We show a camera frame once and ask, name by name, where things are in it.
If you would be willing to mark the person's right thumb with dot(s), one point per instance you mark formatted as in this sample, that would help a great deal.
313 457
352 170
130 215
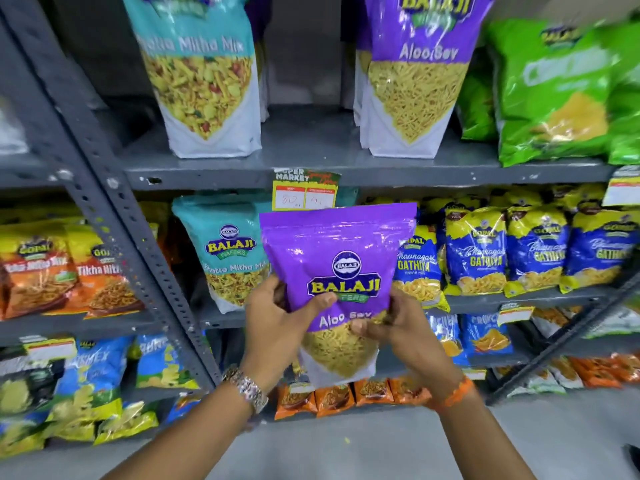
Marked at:
372 330

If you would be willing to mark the person's left forearm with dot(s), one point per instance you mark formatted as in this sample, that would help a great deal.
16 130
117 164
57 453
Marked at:
190 439

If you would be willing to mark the large purple snack pouch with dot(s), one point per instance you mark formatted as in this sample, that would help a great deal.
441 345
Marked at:
361 69
415 89

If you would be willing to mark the grey metal shelving rack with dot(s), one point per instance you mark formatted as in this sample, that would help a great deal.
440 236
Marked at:
310 164

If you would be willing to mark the dark green snack bag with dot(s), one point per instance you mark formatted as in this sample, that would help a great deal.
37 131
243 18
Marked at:
27 389

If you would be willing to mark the row of blue yellow packets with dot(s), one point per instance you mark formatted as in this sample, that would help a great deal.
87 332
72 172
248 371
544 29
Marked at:
535 249

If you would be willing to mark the white red price tag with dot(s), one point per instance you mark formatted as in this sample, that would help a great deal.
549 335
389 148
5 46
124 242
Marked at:
50 348
515 313

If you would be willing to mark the blue orange chips packet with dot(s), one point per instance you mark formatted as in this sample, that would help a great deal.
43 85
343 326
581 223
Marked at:
447 339
487 337

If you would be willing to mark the white plastic packet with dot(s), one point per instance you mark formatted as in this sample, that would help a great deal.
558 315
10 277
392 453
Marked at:
11 129

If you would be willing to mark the small orange snack packet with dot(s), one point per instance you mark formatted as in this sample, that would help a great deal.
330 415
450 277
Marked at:
373 391
294 400
409 391
334 399

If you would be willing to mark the large teal snack pouch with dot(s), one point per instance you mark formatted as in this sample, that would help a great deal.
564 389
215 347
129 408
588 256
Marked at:
200 84

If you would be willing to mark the white snack packet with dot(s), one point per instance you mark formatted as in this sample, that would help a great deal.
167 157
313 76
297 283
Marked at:
550 322
565 372
615 322

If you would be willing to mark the person's left hand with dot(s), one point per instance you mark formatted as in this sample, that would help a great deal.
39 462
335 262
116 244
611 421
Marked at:
270 339

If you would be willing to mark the orange yellow snack packet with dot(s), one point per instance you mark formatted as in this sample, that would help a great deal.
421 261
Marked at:
107 279
35 269

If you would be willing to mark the person's left thumb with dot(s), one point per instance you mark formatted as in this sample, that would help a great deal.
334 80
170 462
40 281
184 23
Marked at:
314 307

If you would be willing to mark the blue chips bag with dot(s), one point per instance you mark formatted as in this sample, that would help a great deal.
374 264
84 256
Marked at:
162 362
92 379

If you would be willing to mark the orange thread wristband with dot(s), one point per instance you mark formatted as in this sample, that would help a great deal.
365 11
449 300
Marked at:
455 394

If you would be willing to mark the orange snack bag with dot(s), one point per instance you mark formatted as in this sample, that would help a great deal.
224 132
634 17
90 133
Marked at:
607 369

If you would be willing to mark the yellow snack bag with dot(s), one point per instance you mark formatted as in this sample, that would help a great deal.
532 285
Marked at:
125 422
22 434

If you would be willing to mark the person's right forearm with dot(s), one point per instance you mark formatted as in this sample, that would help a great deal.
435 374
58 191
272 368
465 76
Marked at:
480 439

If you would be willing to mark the silver metal wristwatch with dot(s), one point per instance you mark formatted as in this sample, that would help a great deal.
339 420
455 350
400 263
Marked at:
247 388

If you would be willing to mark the yellow red price tag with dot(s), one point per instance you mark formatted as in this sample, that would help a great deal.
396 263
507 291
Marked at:
624 187
305 192

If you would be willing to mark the person's right hand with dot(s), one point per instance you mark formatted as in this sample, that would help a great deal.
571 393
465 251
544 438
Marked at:
415 344

